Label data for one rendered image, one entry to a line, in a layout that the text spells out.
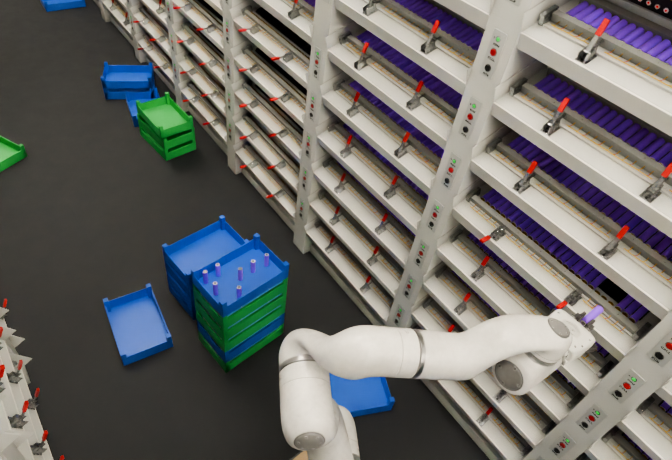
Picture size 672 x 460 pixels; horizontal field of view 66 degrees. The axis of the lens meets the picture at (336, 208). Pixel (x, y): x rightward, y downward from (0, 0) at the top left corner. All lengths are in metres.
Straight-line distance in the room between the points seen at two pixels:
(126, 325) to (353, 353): 1.62
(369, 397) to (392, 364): 1.29
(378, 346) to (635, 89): 0.74
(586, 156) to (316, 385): 0.80
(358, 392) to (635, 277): 1.24
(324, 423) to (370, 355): 0.16
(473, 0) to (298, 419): 1.06
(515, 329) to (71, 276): 2.08
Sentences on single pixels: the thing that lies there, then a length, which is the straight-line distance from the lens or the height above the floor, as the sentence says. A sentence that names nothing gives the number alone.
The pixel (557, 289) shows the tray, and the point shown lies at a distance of 1.54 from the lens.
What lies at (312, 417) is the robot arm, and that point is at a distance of 1.00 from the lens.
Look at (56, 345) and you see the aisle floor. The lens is 2.45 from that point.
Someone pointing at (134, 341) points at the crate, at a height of 0.00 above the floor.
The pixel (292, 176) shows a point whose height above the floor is 0.37.
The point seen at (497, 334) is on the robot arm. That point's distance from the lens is 1.03.
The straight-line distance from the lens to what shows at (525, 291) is 1.69.
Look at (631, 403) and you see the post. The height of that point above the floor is 0.82.
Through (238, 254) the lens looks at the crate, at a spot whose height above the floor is 0.42.
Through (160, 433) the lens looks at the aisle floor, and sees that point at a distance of 2.18.
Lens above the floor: 1.99
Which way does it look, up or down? 44 degrees down
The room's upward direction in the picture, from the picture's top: 10 degrees clockwise
